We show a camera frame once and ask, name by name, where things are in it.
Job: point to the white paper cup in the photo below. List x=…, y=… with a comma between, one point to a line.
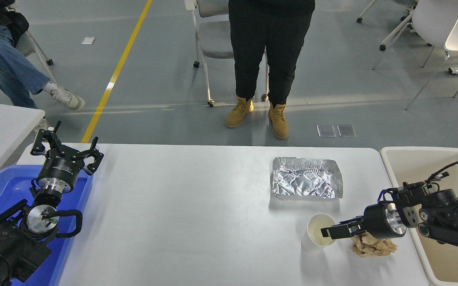
x=312, y=242

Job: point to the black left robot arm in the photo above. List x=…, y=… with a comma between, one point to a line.
x=10, y=246

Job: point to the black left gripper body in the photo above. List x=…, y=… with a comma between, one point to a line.
x=59, y=169

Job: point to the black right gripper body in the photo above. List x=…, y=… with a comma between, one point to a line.
x=376, y=220

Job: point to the blue plastic tray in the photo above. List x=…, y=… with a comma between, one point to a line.
x=6, y=186

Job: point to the person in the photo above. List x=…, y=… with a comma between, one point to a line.
x=253, y=39
x=2, y=59

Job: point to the white shell chair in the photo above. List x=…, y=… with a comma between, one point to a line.
x=435, y=20

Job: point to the large pale plastic bin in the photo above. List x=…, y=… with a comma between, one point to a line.
x=424, y=171

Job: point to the foil tray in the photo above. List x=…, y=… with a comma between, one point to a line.
x=306, y=180

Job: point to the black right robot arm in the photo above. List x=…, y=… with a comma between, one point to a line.
x=451, y=222

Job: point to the white wheeled chair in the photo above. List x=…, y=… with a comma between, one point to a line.
x=382, y=47

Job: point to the metal floor plate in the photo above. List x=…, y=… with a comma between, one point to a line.
x=346, y=130
x=326, y=131

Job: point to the grey white-framed wheeled chair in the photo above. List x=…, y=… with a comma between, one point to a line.
x=213, y=43

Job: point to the tan paper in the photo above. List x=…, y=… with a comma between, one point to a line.
x=376, y=248

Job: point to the white floor label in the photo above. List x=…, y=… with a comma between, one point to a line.
x=88, y=40

